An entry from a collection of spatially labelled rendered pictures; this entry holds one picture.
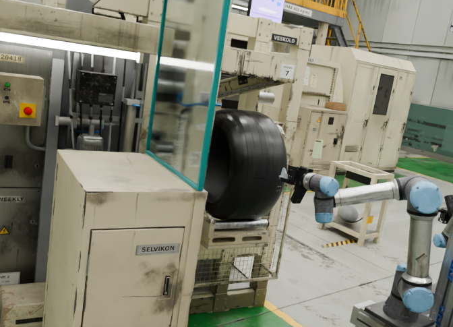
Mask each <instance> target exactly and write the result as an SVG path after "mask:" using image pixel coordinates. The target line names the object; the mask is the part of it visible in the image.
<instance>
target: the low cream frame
mask: <svg viewBox="0 0 453 327"><path fill-rule="evenodd" d="M337 167H338V168H341V169H345V170H346V173H345V176H344V183H343V186H342V188H343V189H346V188H348V187H349V181H350V179H352V180H354V181H357V182H359V183H363V184H366V185H373V184H378V180H379V179H387V182H391V181H392V180H393V179H394V174H391V173H387V172H385V171H381V170H378V169H375V168H371V167H368V166H365V165H361V164H359V163H356V162H353V161H332V162H331V166H330V172H329V177H331V178H333V179H334V176H335V172H336V168H337ZM354 167H356V168H354ZM357 168H359V169H357ZM361 169H362V170H361ZM363 170H365V171H363ZM367 171H369V172H371V173H369V172H367ZM374 173H375V174H374ZM388 201H389V200H384V201H382V206H381V209H380V215H379V218H378V222H377V227H376V230H374V229H371V228H369V227H368V224H372V221H373V216H370V213H371V207H372V204H373V202H370V203H366V205H365V211H364V215H363V218H361V219H363V220H362V224H360V223H357V222H358V221H360V220H361V219H359V220H357V219H358V216H359V213H358V211H357V209H356V208H355V207H354V206H342V207H338V212H337V215H336V216H333V221H332V222H330V223H326V224H327V225H330V226H332V227H334V228H337V229H339V230H341V231H344V232H345V233H348V234H349V235H352V236H354V237H356V238H359V239H358V242H357V245H358V246H360V247H362V246H363V244H364V240H365V239H371V238H374V240H373V242H374V243H379V242H380V237H381V234H382V228H383V224H384V219H385V215H386V210H387V207H388ZM356 220H357V221H356ZM324 226H325V224H324V223H320V224H319V228H321V229H323V228H324Z"/></svg>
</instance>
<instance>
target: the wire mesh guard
mask: <svg viewBox="0 0 453 327"><path fill-rule="evenodd" d="M294 187H295V185H293V186H292V189H291V190H290V195H283V194H282V195H281V196H285V197H286V196H289V199H283V200H284V201H285V200H289V202H288V206H287V210H286V216H285V220H282V218H281V220H273V221H277V222H278V221H280V223H281V221H284V224H283V225H284V228H283V232H282V239H281V241H278V240H277V241H275V242H277V243H278V242H281V243H280V245H277V244H276V246H280V249H276V250H279V254H278V261H277V265H276V270H275V271H276V272H275V273H276V277H272V276H267V277H259V278H257V275H256V278H253V277H252V278H245V279H239V280H237V279H236V280H225V281H218V282H217V281H216V282H213V280H212V282H211V283H209V280H205V279H204V282H205V281H208V283H198V284H196V281H195V284H194V286H193V287H207V286H214V285H227V284H234V283H246V282H253V281H261V280H274V279H278V272H279V268H280V261H281V257H282V250H283V246H284V239H285V235H286V228H287V224H288V220H289V213H290V209H291V200H290V198H291V196H292V194H293V192H294ZM275 209H277V207H275ZM283 209H284V207H283ZM279 211H280V208H279ZM265 217H266V219H267V217H270V218H271V217H283V216H275V215H274V216H265ZM280 226H281V225H280ZM199 251H200V252H201V251H204V254H205V251H206V250H201V249H200V250H199ZM205 255H212V257H213V254H209V252H208V254H205ZM253 276H254V275H253ZM260 276H265V275H261V273H260ZM233 278H234V275H233ZM239 278H243V277H239Z"/></svg>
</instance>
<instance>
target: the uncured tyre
mask: <svg viewBox="0 0 453 327"><path fill-rule="evenodd" d="M282 168H285V170H286V173H287V154H286V146H285V143H284V140H283V137H282V135H281V133H280V131H279V129H278V128H277V126H276V124H275V123H274V122H273V120H271V118H269V117H268V116H267V115H265V114H263V113H260V112H257V111H245V110H238V109H222V110H219V111H216V113H215V118H214V127H213V132H212V140H211V145H210V155H209V159H208V168H207V171H206V182H205V187H204V190H206V191H207V192H208V195H207V200H206V208H205V210H206V211H207V212H208V214H209V215H211V216H212V217H214V218H217V219H220V220H247V219H257V218H260V217H263V216H265V215H266V214H267V213H269V211H271V209H272V208H273V207H274V205H275V204H276V203H277V201H278V199H279V197H280V195H281V193H282V191H283V189H284V185H285V182H282V181H281V180H280V179H279V175H281V172H282ZM252 178H264V179H252ZM277 185H282V187H281V189H280V192H276V188H277ZM252 214H256V216H251V215H252Z"/></svg>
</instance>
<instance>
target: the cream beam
mask: <svg viewBox="0 0 453 327"><path fill-rule="evenodd" d="M298 60H299V59H298V58H293V57H286V56H282V55H275V54H270V53H263V52H259V51H252V50H247V49H240V48H236V47H228V46H225V50H224V58H223V63H222V70H221V71H222V72H221V73H227V74H232V75H237V76H246V77H251V78H259V79H265V80H274V81H279V82H288V83H295V76H296V71H297V64H298ZM282 63H284V64H289V65H294V66H295V68H294V73H293V79H287V78H280V72H281V67H282Z"/></svg>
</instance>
